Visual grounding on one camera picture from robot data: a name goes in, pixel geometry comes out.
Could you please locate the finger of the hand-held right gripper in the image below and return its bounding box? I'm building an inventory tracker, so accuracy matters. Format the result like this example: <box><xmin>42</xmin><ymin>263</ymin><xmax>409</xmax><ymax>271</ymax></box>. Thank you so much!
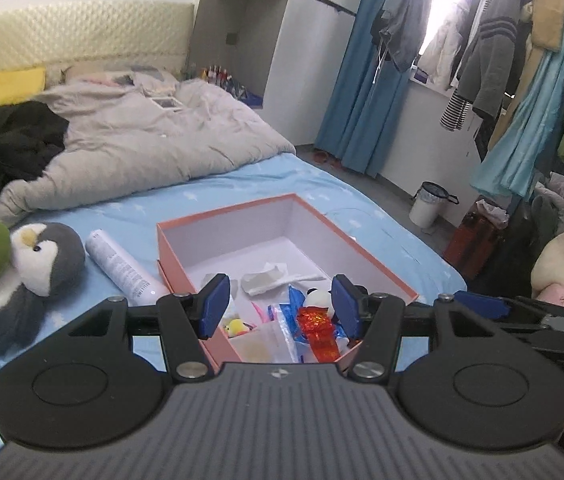
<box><xmin>454</xmin><ymin>290</ymin><xmax>546</xmax><ymax>322</ymax></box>

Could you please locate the red shiny packet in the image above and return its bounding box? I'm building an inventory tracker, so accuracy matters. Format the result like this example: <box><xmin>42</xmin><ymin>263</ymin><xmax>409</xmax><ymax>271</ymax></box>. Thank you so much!
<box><xmin>294</xmin><ymin>307</ymin><xmax>346</xmax><ymax>362</ymax></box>

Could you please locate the orange cardboard box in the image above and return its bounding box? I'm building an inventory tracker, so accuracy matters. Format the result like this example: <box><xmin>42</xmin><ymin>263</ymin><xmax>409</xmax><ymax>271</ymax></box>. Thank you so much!
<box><xmin>156</xmin><ymin>192</ymin><xmax>420</xmax><ymax>376</ymax></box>

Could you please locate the pile of grey clothes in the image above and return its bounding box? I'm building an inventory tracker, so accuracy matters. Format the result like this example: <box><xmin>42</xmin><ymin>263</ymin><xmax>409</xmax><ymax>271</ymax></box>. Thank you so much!
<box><xmin>532</xmin><ymin>172</ymin><xmax>564</xmax><ymax>231</ymax></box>

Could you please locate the small yellow plush toy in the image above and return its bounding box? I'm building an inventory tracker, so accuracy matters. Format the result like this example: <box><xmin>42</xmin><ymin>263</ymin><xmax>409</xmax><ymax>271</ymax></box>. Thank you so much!
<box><xmin>223</xmin><ymin>319</ymin><xmax>253</xmax><ymax>339</ymax></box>

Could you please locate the grey penguin plush toy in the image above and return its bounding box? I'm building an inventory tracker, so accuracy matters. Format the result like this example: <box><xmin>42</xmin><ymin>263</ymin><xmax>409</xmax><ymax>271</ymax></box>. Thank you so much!
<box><xmin>0</xmin><ymin>221</ymin><xmax>87</xmax><ymax>359</ymax></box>

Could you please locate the row of small bottles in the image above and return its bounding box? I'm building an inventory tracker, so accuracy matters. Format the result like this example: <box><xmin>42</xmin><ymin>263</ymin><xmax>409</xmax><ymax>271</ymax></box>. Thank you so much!
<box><xmin>197</xmin><ymin>63</ymin><xmax>236</xmax><ymax>86</ymax></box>

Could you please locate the blue curtain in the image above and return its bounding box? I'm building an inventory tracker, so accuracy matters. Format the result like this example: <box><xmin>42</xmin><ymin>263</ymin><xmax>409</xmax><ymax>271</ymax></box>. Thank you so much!
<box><xmin>314</xmin><ymin>0</ymin><xmax>433</xmax><ymax>179</ymax></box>

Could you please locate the white trash bin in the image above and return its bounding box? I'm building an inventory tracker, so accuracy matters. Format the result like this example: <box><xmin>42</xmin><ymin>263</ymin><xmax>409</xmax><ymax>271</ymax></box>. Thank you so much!
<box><xmin>408</xmin><ymin>181</ymin><xmax>461</xmax><ymax>229</ymax></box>

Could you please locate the grey built-in cabinet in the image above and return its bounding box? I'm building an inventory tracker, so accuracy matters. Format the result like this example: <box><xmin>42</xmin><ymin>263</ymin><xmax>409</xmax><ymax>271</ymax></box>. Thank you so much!
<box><xmin>184</xmin><ymin>0</ymin><xmax>363</xmax><ymax>149</ymax></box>

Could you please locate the blue storage box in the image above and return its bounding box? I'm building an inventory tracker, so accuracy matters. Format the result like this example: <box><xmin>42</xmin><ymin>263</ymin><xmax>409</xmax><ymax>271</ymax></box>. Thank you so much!
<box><xmin>234</xmin><ymin>87</ymin><xmax>266</xmax><ymax>109</ymax></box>

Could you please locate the blue white plastic wrapper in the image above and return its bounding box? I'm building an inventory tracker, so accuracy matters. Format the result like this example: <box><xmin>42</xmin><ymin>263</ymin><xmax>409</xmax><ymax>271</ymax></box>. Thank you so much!
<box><xmin>269</xmin><ymin>284</ymin><xmax>363</xmax><ymax>356</ymax></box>

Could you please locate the white tube bottle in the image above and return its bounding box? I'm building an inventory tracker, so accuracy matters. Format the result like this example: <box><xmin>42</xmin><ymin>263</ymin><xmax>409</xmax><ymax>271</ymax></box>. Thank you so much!
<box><xmin>84</xmin><ymin>229</ymin><xmax>170</xmax><ymax>308</ymax></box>

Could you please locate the white booklet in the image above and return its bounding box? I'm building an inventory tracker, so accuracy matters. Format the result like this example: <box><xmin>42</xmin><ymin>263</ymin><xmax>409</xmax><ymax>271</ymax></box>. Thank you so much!
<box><xmin>149</xmin><ymin>95</ymin><xmax>184</xmax><ymax>112</ymax></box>

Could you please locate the clear plastic bag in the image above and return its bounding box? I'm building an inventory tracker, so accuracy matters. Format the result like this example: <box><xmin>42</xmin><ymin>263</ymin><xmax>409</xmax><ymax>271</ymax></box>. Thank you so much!
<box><xmin>229</xmin><ymin>317</ymin><xmax>300</xmax><ymax>365</ymax></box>

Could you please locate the hanging light blue garment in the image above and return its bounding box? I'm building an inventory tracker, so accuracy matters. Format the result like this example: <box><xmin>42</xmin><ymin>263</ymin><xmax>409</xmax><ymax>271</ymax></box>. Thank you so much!
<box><xmin>469</xmin><ymin>0</ymin><xmax>564</xmax><ymax>202</ymax></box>

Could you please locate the small panda plush toy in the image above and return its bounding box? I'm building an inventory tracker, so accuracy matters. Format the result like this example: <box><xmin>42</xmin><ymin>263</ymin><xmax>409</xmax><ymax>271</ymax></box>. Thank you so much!
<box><xmin>303</xmin><ymin>287</ymin><xmax>336</xmax><ymax>319</ymax></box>

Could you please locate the pair of slippers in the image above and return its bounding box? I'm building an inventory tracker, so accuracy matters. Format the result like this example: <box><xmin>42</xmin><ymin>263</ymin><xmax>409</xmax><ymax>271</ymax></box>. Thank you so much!
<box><xmin>312</xmin><ymin>150</ymin><xmax>346</xmax><ymax>166</ymax></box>

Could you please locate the hanging denim jacket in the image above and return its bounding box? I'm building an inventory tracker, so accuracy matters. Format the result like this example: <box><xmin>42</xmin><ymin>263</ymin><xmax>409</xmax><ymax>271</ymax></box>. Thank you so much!
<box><xmin>369</xmin><ymin>0</ymin><xmax>436</xmax><ymax>74</ymax></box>

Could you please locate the black jacket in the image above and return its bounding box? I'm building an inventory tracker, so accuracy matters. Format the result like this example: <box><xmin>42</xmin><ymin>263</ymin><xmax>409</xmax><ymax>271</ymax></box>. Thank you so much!
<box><xmin>0</xmin><ymin>100</ymin><xmax>70</xmax><ymax>222</ymax></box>

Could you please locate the red bag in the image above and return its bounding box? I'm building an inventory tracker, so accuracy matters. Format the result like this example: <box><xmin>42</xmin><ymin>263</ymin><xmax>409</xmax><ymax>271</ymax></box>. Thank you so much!
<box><xmin>444</xmin><ymin>197</ymin><xmax>511</xmax><ymax>281</ymax></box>

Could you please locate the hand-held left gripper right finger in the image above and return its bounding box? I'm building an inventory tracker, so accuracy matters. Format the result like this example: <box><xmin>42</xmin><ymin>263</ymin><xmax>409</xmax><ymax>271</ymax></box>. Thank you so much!
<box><xmin>331</xmin><ymin>274</ymin><xmax>499</xmax><ymax>381</ymax></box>

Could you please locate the light grey duvet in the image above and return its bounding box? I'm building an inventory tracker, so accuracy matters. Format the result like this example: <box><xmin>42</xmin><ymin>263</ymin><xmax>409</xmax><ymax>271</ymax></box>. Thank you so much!
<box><xmin>0</xmin><ymin>77</ymin><xmax>297</xmax><ymax>216</ymax></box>

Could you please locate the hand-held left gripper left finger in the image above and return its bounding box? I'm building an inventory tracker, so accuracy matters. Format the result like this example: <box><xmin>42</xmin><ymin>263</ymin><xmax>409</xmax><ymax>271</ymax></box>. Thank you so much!
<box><xmin>67</xmin><ymin>273</ymin><xmax>232</xmax><ymax>383</ymax></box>

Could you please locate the grey striped cardigan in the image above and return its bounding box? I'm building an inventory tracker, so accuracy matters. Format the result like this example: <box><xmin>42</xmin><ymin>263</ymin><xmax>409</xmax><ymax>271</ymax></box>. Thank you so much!
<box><xmin>439</xmin><ymin>0</ymin><xmax>534</xmax><ymax>134</ymax></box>

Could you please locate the hanging white garment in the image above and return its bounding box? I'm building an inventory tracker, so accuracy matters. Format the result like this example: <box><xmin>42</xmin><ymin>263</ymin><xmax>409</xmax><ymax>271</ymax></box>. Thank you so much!
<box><xmin>418</xmin><ymin>0</ymin><xmax>483</xmax><ymax>92</ymax></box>

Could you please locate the cream quilted headboard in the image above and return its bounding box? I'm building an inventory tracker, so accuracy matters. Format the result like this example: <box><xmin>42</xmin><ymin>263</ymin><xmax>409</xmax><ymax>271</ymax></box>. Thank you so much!
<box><xmin>0</xmin><ymin>1</ymin><xmax>196</xmax><ymax>82</ymax></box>

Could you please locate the pink pillow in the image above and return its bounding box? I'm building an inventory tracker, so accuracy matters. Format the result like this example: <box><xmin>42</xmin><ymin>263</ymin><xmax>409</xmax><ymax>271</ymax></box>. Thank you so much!
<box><xmin>62</xmin><ymin>62</ymin><xmax>136</xmax><ymax>86</ymax></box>

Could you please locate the blue bed sheet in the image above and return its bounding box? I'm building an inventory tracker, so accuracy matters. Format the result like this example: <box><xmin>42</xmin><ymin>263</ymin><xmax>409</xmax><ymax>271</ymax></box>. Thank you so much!
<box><xmin>0</xmin><ymin>152</ymin><xmax>468</xmax><ymax>461</ymax></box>

